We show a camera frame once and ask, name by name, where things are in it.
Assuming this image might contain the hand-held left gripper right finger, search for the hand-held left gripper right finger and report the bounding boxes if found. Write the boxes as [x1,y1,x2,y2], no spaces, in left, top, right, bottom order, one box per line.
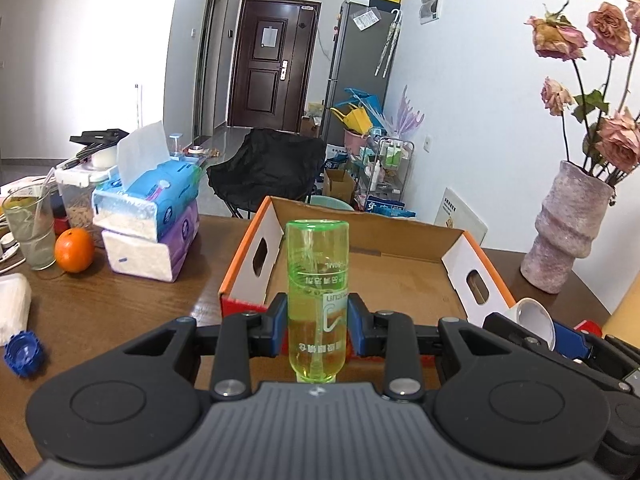
[347,292,516,403]

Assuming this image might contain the orange-edged cardboard box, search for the orange-edged cardboard box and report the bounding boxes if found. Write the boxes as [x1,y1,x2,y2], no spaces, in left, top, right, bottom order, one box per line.
[218,196,517,361]

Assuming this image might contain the yellow plastic hangers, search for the yellow plastic hangers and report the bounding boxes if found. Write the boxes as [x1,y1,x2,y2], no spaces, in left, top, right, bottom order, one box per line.
[331,102,373,133]

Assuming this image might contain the pink textured vase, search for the pink textured vase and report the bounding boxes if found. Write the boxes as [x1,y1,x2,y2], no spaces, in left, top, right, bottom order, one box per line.
[520,160,617,295]

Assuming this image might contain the purple tissue pack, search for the purple tissue pack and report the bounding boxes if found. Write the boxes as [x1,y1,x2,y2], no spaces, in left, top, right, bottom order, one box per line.
[102,200,201,282]

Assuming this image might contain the white flat board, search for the white flat board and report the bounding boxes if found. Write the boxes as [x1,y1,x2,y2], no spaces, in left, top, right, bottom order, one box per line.
[434,187,488,248]

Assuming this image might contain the white roll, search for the white roll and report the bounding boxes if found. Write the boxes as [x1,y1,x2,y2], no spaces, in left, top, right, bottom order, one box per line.
[91,147,120,171]

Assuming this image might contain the white crumpled plastic bag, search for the white crumpled plastic bag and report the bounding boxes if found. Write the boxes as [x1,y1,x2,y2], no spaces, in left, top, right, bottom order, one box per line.
[0,272,32,348]

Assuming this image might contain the pink bucket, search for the pink bucket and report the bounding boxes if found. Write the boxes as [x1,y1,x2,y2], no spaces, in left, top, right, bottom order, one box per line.
[343,127,373,156]

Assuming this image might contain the blue tissue pack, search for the blue tissue pack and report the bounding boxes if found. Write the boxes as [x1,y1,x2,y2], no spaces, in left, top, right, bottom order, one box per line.
[92,121,202,241]

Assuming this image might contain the clear container with white lid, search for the clear container with white lid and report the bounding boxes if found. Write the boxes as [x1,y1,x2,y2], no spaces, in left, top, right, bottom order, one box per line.
[54,160,118,248]

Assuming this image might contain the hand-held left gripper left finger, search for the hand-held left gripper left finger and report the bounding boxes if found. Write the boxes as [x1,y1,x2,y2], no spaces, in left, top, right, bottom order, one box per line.
[122,294,290,402]

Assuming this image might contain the black stand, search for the black stand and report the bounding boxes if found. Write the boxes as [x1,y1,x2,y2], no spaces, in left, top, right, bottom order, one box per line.
[70,129,132,161]

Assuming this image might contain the grey refrigerator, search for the grey refrigerator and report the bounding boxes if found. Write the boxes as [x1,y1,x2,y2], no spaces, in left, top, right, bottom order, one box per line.
[320,0,403,143]

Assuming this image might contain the dried pink rose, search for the dried pink rose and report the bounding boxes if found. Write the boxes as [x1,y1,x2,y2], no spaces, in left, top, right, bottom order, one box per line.
[620,0,640,116]
[541,77,577,163]
[587,2,632,176]
[582,107,640,186]
[525,2,596,176]

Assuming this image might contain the black folding chair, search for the black folding chair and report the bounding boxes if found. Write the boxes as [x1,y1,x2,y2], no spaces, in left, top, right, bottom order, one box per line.
[206,127,327,219]

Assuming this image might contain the green spray bottle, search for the green spray bottle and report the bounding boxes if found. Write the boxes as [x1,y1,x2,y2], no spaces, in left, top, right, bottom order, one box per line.
[286,219,351,385]

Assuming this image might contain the small brown cardboard box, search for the small brown cardboard box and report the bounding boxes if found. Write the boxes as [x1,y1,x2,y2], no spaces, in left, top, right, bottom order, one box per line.
[322,167,357,204]

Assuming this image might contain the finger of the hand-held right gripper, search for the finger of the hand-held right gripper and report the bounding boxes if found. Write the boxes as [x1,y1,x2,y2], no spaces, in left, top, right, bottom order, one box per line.
[552,321,608,361]
[482,311,576,367]

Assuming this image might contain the clear plastic bag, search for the clear plastic bag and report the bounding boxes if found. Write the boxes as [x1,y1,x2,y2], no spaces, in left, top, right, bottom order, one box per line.
[352,7,383,31]

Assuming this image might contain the white cup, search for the white cup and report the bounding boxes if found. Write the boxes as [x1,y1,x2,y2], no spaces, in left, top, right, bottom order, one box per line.
[502,298,556,351]

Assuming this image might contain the orange fruit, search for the orange fruit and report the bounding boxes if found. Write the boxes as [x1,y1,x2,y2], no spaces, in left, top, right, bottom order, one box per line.
[55,227,96,274]

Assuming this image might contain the grey side door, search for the grey side door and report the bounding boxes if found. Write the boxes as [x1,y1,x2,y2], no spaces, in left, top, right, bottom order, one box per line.
[192,0,231,143]

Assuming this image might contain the blue and white package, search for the blue and white package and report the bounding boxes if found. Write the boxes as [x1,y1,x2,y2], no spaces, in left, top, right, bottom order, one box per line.
[364,199,416,218]

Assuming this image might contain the glass cup with straw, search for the glass cup with straw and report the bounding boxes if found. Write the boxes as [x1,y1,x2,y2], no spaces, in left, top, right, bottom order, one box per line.
[2,165,58,271]

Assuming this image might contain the white cable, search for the white cable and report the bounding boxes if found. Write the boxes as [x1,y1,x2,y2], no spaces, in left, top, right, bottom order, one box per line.
[0,240,27,275]

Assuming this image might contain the metal wire rack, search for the metal wire rack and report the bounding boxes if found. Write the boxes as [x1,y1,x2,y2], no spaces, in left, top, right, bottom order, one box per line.
[357,135,415,211]

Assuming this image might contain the blue pet feeder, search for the blue pet feeder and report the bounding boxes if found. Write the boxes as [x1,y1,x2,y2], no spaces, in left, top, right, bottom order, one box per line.
[167,134,202,165]

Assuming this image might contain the white folded umbrella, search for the white folded umbrella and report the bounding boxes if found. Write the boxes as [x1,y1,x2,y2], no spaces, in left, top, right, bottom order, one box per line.
[375,8,403,78]

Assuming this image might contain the teal bucket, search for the teal bucket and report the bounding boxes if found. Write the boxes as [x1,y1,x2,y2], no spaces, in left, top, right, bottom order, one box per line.
[307,195,355,211]

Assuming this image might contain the blue bottle cap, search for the blue bottle cap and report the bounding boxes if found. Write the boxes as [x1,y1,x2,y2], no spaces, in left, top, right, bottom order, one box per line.
[4,330,46,378]

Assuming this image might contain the pale purple hangers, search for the pale purple hangers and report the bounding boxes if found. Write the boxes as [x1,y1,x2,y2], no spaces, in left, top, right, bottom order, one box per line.
[380,85,426,133]

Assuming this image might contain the dark brown entrance door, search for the dark brown entrance door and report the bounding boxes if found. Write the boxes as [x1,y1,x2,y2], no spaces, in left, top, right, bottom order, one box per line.
[226,0,321,136]

